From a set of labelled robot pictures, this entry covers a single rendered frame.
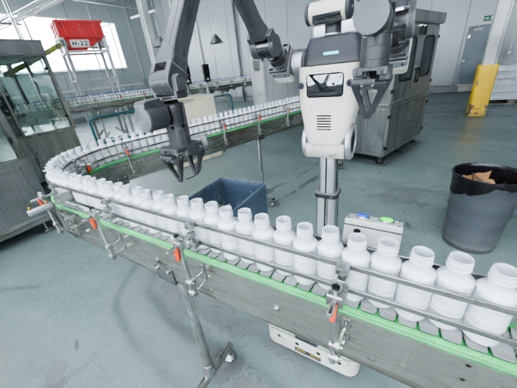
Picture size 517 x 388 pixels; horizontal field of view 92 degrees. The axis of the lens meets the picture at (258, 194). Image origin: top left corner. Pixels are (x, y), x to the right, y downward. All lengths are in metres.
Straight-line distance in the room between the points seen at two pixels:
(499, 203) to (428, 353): 1.89
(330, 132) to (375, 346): 0.76
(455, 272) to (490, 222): 1.97
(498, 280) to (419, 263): 0.11
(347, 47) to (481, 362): 0.99
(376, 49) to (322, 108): 0.53
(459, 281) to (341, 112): 0.71
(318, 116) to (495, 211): 1.73
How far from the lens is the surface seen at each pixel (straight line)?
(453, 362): 0.70
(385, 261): 0.59
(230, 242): 0.74
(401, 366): 0.75
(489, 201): 2.45
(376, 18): 0.54
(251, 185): 1.42
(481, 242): 2.66
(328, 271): 0.64
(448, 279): 0.60
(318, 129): 1.12
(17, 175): 3.76
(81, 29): 7.36
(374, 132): 4.28
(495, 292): 0.61
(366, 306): 0.68
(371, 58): 0.61
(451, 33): 12.50
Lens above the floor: 1.51
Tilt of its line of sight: 26 degrees down
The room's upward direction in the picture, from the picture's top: 6 degrees counter-clockwise
